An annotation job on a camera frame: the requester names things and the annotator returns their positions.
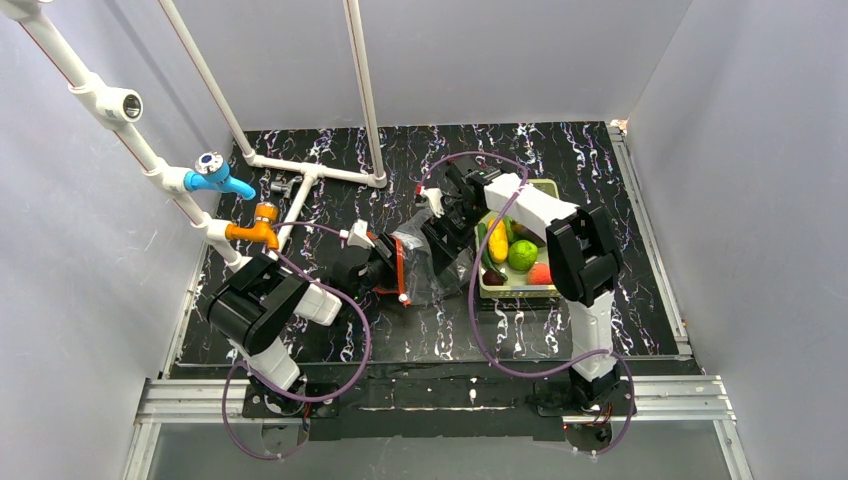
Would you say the aluminium frame rail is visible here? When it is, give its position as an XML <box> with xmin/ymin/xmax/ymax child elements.
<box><xmin>123</xmin><ymin>122</ymin><xmax>752</xmax><ymax>479</ymax></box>

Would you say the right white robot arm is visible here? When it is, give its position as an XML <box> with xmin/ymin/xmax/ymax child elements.
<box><xmin>415</xmin><ymin>152</ymin><xmax>623</xmax><ymax>408</ymax></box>

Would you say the dark green fake chili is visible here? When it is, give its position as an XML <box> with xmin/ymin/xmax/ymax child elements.
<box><xmin>479</xmin><ymin>244</ymin><xmax>499</xmax><ymax>272</ymax></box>

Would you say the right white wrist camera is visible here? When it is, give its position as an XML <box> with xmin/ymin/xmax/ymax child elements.
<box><xmin>415</xmin><ymin>185</ymin><xmax>445</xmax><ymax>218</ymax></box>

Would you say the blue plastic faucet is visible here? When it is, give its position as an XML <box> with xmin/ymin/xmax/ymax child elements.
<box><xmin>183</xmin><ymin>152</ymin><xmax>256</xmax><ymax>200</ymax></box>

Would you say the yellow-green plastic basket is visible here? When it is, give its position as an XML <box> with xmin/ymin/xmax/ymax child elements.
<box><xmin>474</xmin><ymin>179</ymin><xmax>560</xmax><ymax>299</ymax></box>

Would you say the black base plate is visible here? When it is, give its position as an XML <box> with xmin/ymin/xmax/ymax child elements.
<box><xmin>241</xmin><ymin>371</ymin><xmax>641</xmax><ymax>446</ymax></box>

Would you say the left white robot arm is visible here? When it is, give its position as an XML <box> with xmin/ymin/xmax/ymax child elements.
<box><xmin>200</xmin><ymin>234</ymin><xmax>402</xmax><ymax>399</ymax></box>

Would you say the green fake cucumber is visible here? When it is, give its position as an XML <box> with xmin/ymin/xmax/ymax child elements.
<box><xmin>502</xmin><ymin>216</ymin><xmax>518</xmax><ymax>245</ymax></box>

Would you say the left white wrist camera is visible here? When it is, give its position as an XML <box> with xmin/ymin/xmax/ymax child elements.
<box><xmin>339</xmin><ymin>219</ymin><xmax>375</xmax><ymax>250</ymax></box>

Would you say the orange plastic faucet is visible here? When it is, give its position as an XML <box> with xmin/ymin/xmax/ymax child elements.
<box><xmin>225</xmin><ymin>202</ymin><xmax>279</xmax><ymax>250</ymax></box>

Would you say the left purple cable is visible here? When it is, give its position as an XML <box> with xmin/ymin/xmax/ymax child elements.
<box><xmin>221</xmin><ymin>221</ymin><xmax>374</xmax><ymax>462</ymax></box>

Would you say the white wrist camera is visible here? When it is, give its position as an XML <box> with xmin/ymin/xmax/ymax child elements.
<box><xmin>415</xmin><ymin>185</ymin><xmax>445</xmax><ymax>218</ymax></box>
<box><xmin>339</xmin><ymin>219</ymin><xmax>375</xmax><ymax>250</ymax></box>

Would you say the red fake tomato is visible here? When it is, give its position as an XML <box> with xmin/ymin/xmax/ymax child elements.
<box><xmin>526</xmin><ymin>263</ymin><xmax>553</xmax><ymax>285</ymax></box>

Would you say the purple cable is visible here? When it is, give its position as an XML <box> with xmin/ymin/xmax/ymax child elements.
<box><xmin>417</xmin><ymin>152</ymin><xmax>637</xmax><ymax>457</ymax></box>
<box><xmin>221</xmin><ymin>221</ymin><xmax>374</xmax><ymax>462</ymax></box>

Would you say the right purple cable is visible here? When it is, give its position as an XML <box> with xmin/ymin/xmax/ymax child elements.
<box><xmin>417</xmin><ymin>152</ymin><xmax>637</xmax><ymax>457</ymax></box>

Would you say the grey metal faucet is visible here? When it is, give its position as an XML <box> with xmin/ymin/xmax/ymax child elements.
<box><xmin>269</xmin><ymin>173</ymin><xmax>303</xmax><ymax>199</ymax></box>

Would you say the clear zip top bag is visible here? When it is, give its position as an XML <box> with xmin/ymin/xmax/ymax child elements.
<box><xmin>370</xmin><ymin>209</ymin><xmax>474</xmax><ymax>305</ymax></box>

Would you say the purple fake eggplant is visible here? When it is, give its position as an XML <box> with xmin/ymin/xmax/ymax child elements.
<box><xmin>511</xmin><ymin>223</ymin><xmax>546</xmax><ymax>247</ymax></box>

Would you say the white PVC pipe frame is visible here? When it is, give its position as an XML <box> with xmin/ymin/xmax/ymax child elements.
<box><xmin>0</xmin><ymin>0</ymin><xmax>390</xmax><ymax>266</ymax></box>

